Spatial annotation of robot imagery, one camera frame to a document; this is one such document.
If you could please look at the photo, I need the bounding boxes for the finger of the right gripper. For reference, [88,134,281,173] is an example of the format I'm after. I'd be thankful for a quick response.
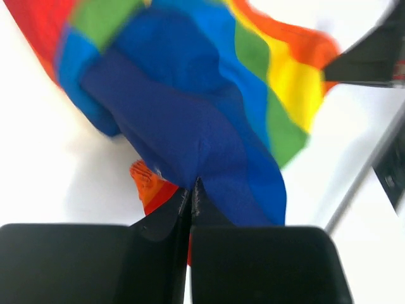
[323,1,404,86]

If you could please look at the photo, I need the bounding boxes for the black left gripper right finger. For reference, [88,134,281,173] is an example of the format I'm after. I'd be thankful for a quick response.
[190,181,352,303]

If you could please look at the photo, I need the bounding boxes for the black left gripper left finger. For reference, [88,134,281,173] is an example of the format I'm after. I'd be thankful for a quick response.
[1,190,189,303]

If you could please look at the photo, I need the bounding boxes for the rainbow striped shorts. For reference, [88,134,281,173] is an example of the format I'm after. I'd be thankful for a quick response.
[6,0,342,266]

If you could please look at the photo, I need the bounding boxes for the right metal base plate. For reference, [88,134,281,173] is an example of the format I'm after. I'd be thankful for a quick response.
[373,131,404,212]

